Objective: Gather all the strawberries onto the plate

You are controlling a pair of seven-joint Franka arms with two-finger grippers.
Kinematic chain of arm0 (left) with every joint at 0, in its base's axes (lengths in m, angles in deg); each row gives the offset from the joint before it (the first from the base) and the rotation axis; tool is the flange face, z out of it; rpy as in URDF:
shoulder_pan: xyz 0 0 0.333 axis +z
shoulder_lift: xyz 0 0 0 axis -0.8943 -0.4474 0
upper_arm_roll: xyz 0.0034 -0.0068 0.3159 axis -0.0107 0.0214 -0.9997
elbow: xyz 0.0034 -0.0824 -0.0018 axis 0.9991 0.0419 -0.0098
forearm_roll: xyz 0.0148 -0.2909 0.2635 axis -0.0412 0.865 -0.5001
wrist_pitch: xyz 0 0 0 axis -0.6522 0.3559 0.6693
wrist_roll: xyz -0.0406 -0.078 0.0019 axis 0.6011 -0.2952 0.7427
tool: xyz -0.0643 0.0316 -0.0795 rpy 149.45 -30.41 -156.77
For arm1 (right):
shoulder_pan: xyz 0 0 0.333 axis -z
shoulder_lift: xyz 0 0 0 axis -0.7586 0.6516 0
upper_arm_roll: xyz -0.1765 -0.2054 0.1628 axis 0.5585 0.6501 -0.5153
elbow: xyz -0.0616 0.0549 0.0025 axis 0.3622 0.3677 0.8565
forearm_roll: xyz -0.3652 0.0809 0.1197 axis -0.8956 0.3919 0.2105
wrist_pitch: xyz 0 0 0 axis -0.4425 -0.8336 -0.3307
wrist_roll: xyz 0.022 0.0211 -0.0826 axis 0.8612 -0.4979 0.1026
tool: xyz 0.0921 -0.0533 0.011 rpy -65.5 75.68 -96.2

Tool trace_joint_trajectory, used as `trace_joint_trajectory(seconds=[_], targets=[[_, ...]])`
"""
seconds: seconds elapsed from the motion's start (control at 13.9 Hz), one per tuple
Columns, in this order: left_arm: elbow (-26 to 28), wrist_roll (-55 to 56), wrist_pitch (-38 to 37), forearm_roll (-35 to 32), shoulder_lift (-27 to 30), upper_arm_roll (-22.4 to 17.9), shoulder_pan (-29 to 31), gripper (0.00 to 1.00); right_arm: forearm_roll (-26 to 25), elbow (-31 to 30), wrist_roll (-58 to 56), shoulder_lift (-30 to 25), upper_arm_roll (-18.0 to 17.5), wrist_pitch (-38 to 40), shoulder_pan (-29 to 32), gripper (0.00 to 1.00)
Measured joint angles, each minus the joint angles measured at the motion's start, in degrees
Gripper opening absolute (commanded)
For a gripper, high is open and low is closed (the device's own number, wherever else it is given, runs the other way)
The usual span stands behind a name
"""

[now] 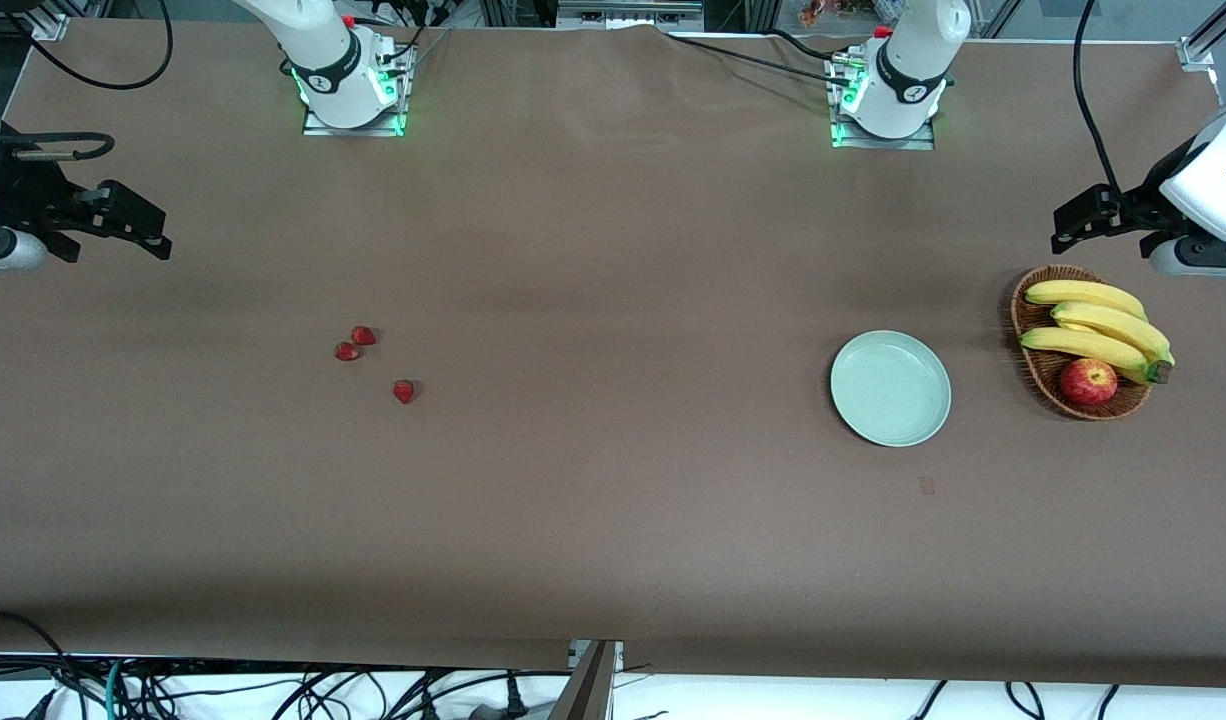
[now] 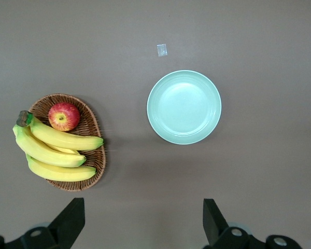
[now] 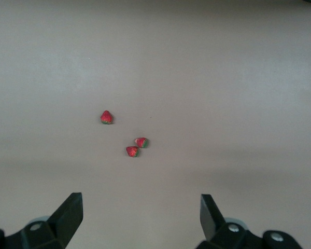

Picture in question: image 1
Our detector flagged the aluminium frame profile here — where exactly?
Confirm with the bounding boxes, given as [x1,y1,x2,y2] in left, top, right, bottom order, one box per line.
[0,0,70,41]
[1178,0,1226,73]

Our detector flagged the grey equipment box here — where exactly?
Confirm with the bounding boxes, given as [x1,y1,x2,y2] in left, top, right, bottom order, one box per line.
[558,0,704,29]

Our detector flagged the black cable metal connector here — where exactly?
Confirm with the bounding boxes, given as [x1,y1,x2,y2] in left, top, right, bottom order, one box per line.
[0,132,115,163]

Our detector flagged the yellow banana bunch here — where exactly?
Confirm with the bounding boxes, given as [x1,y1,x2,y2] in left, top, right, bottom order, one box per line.
[1019,280,1176,386]

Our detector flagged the red yellow apple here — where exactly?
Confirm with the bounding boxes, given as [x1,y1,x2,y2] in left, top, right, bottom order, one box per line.
[1060,358,1119,407]

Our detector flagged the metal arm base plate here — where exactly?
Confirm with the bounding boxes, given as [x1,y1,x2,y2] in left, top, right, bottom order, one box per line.
[825,55,937,151]
[302,45,414,138]

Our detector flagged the metal table leg profile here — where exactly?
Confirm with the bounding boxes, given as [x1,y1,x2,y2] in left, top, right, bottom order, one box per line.
[548,640,624,720]

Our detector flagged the brown paper table cover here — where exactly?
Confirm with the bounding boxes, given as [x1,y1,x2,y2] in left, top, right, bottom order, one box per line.
[0,18,1226,689]

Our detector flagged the pale green round plate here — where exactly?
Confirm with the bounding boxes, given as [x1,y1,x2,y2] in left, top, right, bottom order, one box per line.
[830,330,952,448]

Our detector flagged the brown wicker basket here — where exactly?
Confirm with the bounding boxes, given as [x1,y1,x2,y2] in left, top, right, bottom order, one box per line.
[1010,265,1154,421]

